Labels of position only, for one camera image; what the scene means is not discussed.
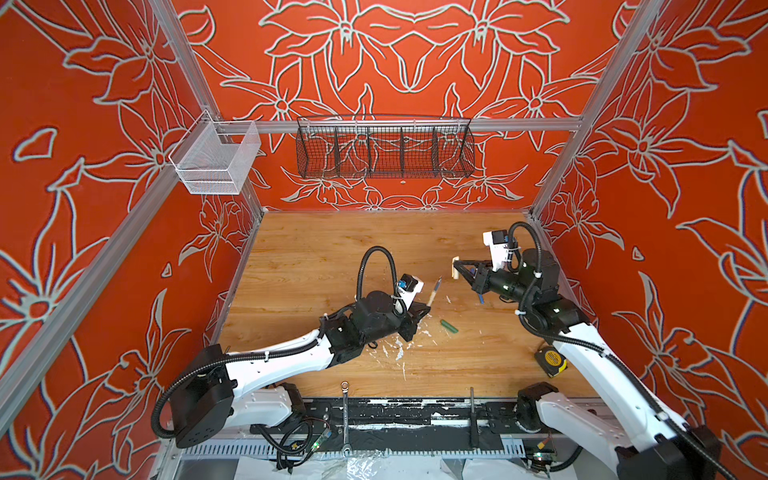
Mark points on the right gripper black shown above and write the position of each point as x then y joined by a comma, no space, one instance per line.
481,283

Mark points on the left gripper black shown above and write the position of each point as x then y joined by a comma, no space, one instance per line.
410,319

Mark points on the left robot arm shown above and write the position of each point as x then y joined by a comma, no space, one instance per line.
219,390

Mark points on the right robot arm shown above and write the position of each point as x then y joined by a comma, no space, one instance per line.
648,440

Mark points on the green pen cap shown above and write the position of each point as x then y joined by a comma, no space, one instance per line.
449,327

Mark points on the yellow black tape measure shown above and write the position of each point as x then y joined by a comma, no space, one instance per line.
551,361

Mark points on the black clamp bar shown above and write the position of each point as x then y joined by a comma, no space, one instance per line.
473,422

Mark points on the silver wrench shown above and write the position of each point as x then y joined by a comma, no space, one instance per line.
346,447

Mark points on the clear plastic bin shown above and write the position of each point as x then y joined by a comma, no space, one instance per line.
216,157

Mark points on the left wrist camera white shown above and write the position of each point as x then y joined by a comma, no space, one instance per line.
407,288

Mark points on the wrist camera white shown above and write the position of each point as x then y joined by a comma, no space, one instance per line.
498,243
407,288

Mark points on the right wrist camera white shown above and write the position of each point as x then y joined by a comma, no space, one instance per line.
498,243

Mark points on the black mounting base plate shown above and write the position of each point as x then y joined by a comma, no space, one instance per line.
428,423

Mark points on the grey slotted cable duct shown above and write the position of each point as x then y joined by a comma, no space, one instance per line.
510,448

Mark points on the black wire basket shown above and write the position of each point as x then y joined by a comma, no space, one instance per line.
357,147

